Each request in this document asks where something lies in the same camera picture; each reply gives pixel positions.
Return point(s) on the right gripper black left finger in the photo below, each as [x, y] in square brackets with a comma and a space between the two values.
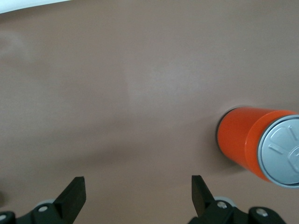
[67, 205]

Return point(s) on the brown table mat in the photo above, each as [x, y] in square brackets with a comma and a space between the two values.
[116, 93]

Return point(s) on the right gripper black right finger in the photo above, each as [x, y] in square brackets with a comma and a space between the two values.
[203, 205]

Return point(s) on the orange can-shaped container grey lid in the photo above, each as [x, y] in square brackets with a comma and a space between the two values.
[238, 137]

